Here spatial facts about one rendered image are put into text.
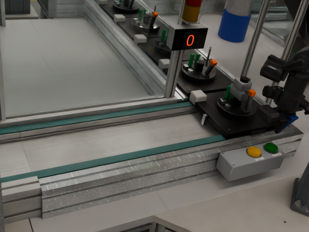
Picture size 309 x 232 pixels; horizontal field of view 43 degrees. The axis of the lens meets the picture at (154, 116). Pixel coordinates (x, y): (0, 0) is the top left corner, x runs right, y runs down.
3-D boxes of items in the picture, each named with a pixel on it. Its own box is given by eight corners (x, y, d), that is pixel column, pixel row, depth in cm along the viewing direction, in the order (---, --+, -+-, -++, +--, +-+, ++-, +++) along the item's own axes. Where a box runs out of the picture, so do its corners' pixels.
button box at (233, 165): (280, 168, 127) (286, 153, 123) (227, 182, 117) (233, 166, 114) (266, 154, 132) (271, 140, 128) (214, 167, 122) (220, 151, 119)
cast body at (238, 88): (249, 100, 135) (255, 82, 131) (239, 101, 133) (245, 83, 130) (235, 87, 141) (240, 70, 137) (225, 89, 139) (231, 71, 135)
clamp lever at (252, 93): (250, 111, 134) (256, 91, 130) (246, 112, 133) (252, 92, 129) (243, 105, 137) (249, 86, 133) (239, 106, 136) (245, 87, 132)
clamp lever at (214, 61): (209, 76, 152) (218, 62, 146) (205, 76, 151) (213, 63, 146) (205, 68, 154) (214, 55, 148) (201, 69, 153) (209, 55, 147)
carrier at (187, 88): (237, 90, 156) (246, 62, 149) (186, 98, 145) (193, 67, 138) (205, 62, 173) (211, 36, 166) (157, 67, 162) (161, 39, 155)
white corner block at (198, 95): (205, 105, 143) (208, 95, 140) (194, 107, 141) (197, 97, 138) (198, 98, 146) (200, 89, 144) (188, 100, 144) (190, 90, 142)
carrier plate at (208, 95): (281, 128, 138) (283, 123, 136) (226, 139, 127) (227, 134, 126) (240, 92, 155) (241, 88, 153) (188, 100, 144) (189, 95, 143)
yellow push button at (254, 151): (261, 158, 121) (263, 153, 120) (251, 160, 119) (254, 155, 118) (254, 150, 124) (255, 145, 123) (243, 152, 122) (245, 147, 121)
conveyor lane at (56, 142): (272, 147, 143) (281, 125, 137) (37, 202, 105) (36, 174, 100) (227, 105, 163) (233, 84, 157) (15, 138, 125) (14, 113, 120)
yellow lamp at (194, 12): (200, 22, 123) (203, 7, 120) (186, 22, 121) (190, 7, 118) (192, 16, 126) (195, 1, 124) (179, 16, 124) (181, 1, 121)
